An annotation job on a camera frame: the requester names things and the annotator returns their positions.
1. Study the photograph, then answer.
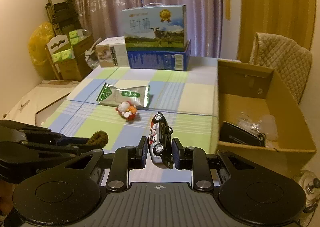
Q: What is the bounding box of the toy car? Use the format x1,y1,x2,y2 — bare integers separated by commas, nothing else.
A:
148,112,174,169

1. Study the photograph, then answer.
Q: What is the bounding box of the black FLYCO shaver box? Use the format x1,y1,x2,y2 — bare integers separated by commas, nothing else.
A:
219,122,265,147

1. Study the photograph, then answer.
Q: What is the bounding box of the cotton swab bag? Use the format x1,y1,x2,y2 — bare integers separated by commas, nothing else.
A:
237,112,261,133

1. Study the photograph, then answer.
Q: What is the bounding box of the black cable bundle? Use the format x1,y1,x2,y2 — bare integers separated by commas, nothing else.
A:
257,131,281,152

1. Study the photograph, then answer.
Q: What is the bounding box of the clear plastic soap case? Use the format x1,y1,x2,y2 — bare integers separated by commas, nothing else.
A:
259,114,278,141

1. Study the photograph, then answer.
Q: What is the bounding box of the red Doraemon figurine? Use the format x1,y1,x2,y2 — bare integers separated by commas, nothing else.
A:
116,101,137,121

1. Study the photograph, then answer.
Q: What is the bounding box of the plaid bed sheet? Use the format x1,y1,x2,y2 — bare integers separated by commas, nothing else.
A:
43,57,218,153

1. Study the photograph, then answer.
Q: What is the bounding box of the silver green tea packet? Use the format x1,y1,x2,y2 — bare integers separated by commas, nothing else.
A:
97,83,150,108

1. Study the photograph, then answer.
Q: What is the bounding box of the large cardboard box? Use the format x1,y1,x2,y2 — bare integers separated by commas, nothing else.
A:
216,60,316,176

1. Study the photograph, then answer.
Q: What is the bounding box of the yellow plastic bag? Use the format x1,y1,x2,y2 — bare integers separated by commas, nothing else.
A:
28,21,55,81

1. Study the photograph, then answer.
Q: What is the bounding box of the cardboard box with tissue packs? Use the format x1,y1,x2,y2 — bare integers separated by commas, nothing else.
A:
47,35,94,82

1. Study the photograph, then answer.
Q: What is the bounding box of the white beige product box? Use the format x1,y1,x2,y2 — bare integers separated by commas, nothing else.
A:
95,36,130,68

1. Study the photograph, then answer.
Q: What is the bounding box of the black folding hand cart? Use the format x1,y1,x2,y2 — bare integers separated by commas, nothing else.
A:
46,0,82,36

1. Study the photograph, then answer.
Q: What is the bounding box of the blue milk carton box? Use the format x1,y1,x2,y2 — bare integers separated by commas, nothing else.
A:
120,3,191,71

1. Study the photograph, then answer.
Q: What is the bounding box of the quilted beige chair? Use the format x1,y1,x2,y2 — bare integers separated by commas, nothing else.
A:
249,33,312,103

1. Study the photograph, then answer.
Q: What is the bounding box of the wooden door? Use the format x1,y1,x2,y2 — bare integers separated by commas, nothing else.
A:
238,0,316,63

